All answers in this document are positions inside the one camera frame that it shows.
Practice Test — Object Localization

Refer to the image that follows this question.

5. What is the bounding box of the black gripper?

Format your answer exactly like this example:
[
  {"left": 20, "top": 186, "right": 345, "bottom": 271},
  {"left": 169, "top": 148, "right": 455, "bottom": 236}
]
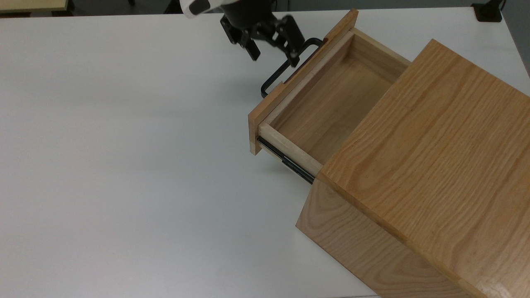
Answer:
[{"left": 220, "top": 0, "right": 308, "bottom": 68}]

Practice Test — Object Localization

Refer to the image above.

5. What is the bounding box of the black metal drawer handle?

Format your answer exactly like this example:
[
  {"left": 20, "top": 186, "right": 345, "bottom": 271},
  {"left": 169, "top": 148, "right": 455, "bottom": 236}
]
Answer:
[{"left": 260, "top": 38, "right": 324, "bottom": 99}]

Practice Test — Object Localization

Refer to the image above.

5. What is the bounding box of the light wooden drawer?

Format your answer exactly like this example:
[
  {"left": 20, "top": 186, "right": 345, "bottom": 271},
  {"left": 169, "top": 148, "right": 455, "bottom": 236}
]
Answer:
[{"left": 248, "top": 9, "right": 412, "bottom": 177}]

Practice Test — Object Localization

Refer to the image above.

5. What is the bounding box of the black metal drawer slide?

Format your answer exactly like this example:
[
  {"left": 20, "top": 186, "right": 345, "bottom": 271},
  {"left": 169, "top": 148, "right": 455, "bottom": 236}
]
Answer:
[{"left": 256, "top": 136, "right": 316, "bottom": 185}]

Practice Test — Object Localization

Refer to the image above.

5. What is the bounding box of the light wooden drawer cabinet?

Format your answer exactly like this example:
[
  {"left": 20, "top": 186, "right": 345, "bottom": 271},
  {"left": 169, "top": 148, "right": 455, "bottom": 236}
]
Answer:
[{"left": 296, "top": 38, "right": 530, "bottom": 298}]

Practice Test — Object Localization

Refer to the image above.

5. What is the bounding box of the light wooden desk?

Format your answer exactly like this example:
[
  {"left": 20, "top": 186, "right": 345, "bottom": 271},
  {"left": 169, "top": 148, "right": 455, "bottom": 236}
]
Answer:
[{"left": 0, "top": 0, "right": 69, "bottom": 14}]

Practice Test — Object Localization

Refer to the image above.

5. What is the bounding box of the black table clamp mount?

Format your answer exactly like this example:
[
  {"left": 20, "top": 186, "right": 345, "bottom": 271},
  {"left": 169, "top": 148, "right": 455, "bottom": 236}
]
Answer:
[{"left": 472, "top": 0, "right": 505, "bottom": 23}]

